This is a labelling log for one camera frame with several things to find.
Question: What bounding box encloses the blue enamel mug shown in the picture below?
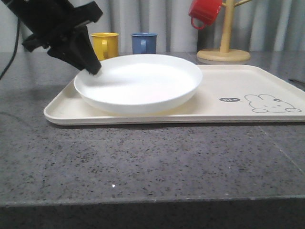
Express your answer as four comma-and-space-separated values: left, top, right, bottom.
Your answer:
131, 32, 158, 54

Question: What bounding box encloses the yellow enamel mug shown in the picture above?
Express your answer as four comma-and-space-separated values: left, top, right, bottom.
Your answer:
91, 32, 119, 61

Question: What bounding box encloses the black cable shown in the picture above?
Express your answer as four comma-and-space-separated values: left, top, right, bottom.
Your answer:
0, 19, 21, 79

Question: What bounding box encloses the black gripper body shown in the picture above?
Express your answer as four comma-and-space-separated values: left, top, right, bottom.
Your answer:
5, 0, 103, 52

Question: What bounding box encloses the red enamel mug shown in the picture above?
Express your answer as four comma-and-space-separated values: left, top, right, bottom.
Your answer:
188, 0, 223, 30

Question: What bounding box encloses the wooden mug tree stand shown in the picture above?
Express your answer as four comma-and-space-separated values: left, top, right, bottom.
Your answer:
197, 0, 251, 62

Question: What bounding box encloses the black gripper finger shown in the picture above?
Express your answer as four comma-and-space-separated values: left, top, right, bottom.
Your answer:
47, 42, 87, 70
69, 26, 101, 74

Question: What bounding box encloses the cream rabbit print tray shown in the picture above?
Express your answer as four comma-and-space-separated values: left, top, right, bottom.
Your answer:
44, 65, 305, 125

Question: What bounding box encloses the silver metal spoon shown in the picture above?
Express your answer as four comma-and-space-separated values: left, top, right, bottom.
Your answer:
288, 79, 305, 87

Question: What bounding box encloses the white round plate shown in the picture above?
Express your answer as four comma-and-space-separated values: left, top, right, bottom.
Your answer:
73, 54, 203, 115

